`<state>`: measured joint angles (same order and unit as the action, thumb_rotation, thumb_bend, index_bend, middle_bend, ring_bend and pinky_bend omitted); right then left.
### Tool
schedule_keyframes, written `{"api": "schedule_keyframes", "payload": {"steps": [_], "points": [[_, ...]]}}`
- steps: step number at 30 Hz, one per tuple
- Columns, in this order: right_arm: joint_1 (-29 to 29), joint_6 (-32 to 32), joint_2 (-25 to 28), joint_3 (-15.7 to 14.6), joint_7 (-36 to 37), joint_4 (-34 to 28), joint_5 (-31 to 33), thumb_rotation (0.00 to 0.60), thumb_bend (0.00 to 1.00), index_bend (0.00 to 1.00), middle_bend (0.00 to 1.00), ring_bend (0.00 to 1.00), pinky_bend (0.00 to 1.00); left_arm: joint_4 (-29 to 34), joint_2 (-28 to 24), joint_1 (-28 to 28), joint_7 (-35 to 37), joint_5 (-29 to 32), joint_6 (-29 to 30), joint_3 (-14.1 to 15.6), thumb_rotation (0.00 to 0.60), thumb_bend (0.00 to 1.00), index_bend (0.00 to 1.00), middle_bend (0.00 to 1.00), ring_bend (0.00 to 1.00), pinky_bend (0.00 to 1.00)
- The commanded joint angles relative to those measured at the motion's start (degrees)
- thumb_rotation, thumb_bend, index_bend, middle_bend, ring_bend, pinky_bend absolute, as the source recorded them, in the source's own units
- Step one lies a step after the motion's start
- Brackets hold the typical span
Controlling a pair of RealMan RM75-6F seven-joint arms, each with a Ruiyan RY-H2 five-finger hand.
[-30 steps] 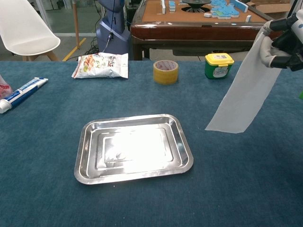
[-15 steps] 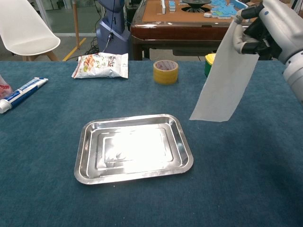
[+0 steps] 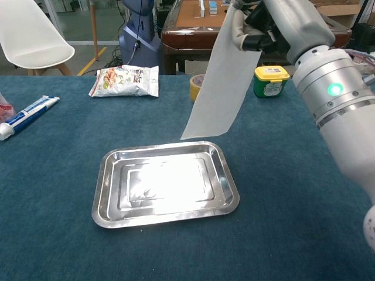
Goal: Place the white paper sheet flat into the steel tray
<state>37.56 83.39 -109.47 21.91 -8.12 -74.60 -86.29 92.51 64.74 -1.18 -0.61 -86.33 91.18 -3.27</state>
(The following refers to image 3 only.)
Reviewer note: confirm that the stacked mahjong tiles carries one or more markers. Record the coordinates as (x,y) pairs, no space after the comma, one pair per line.
(213,8)

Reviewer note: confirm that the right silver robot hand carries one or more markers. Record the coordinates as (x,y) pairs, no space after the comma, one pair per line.
(301,26)

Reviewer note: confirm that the wooden post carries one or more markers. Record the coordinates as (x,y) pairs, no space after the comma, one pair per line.
(94,29)

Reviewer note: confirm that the green container yellow lid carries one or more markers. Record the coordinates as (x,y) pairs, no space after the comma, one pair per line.
(271,73)

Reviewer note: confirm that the white snack bag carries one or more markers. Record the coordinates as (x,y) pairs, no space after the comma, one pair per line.
(123,82)

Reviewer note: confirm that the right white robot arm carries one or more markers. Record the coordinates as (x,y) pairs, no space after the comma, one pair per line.
(345,140)

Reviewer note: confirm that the standing white mahjong tile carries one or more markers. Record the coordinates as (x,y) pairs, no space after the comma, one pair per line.
(201,7)

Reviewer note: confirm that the brown mahjong table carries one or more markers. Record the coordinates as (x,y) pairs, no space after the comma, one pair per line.
(187,38)

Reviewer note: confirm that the white cloth sheet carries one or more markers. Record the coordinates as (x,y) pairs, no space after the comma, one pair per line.
(222,96)

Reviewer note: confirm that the rectangular steel tray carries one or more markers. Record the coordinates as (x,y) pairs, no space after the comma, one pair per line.
(164,181)

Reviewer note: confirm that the cardboard box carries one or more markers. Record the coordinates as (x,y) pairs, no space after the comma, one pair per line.
(342,10)

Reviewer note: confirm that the yellow tape roll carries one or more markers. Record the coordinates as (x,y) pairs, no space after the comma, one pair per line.
(194,87)

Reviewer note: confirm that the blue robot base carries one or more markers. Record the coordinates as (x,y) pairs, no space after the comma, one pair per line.
(137,44)

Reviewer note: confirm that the white chair wooden legs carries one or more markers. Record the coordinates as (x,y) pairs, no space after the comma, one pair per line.
(29,35)

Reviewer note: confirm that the blue white toothpaste tube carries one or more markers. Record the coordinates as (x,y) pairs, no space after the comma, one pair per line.
(26,117)

